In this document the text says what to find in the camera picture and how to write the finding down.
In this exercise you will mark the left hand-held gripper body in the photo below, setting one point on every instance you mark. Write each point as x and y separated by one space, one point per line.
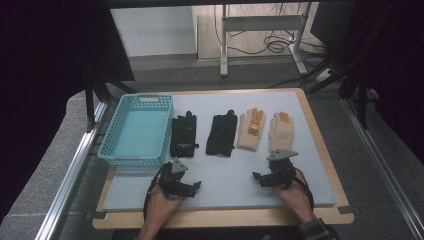
173 178

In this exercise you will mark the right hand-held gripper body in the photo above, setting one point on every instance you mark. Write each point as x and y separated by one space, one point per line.
281 170

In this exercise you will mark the dark curtain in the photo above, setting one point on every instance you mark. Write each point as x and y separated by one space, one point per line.
396 66
43 83

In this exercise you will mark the aluminium rail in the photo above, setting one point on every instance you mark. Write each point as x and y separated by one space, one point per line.
70 173
383 166

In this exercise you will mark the white power strip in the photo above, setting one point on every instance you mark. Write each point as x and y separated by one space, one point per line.
322 75

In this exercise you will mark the grey foam mat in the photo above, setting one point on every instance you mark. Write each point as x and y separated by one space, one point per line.
226 173

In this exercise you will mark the plain black glove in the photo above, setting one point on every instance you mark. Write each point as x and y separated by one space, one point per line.
220 136

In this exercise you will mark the person's right hand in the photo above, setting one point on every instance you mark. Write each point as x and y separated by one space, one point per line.
296 200

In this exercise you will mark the black glove with logo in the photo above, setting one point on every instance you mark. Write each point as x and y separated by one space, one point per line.
182 136

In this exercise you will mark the person's left hand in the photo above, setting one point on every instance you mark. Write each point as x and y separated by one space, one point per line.
163 208

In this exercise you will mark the white panel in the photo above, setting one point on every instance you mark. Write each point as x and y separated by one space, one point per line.
153 30

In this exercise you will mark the teal plastic basket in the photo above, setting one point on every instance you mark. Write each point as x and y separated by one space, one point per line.
141 133

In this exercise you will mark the cream glove orange fingertips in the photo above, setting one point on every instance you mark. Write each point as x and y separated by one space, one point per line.
281 133

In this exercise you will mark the black corner tape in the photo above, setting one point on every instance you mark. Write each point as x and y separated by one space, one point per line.
346 210
98 215

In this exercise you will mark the black tripod legs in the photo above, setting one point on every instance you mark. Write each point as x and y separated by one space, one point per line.
353 86
96 96

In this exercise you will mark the white metal stand frame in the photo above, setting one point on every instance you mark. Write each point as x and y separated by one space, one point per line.
263 23

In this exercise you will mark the cream glove with tag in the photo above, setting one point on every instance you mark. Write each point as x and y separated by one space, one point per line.
249 136

